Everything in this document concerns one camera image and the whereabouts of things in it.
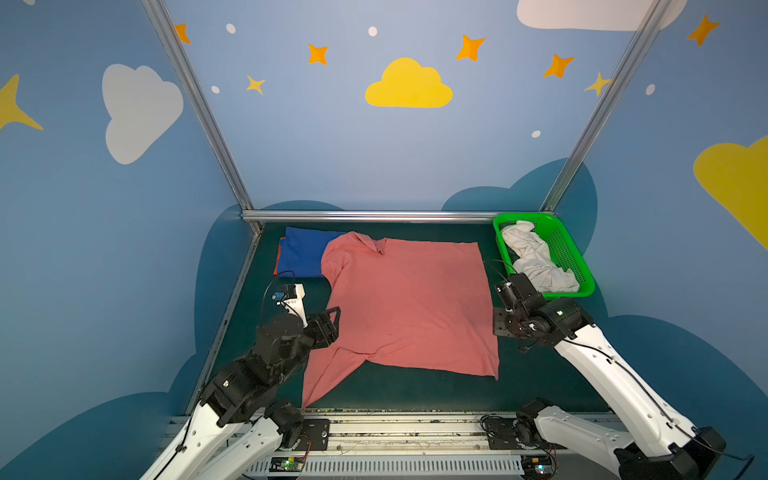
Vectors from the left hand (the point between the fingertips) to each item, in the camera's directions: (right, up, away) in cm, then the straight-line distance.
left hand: (336, 313), depth 68 cm
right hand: (+43, -3, +8) cm, 44 cm away
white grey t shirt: (+66, +11, +39) cm, 77 cm away
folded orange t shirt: (-29, +13, +43) cm, 53 cm away
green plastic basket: (+76, +15, +40) cm, 88 cm away
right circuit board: (+48, -38, +3) cm, 61 cm away
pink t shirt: (+20, -3, +30) cm, 37 cm away
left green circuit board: (-13, -37, +3) cm, 39 cm away
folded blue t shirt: (-20, +14, +42) cm, 49 cm away
